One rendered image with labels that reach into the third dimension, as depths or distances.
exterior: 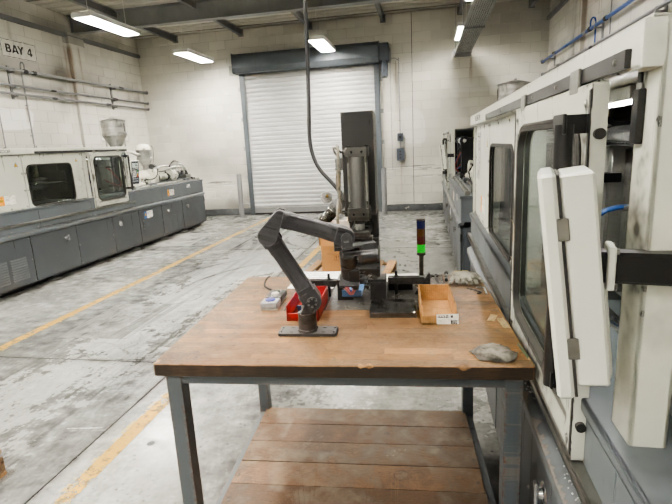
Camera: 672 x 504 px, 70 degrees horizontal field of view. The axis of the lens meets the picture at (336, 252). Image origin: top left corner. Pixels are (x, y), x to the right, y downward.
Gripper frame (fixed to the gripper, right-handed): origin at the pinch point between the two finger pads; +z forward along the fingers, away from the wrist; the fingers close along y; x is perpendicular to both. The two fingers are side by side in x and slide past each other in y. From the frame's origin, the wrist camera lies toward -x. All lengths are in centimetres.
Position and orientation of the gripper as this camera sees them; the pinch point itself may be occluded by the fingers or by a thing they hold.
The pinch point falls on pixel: (351, 292)
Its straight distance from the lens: 173.1
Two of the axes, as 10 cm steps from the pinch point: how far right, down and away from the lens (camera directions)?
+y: 0.9, -6.9, 7.2
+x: -9.9, -0.1, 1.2
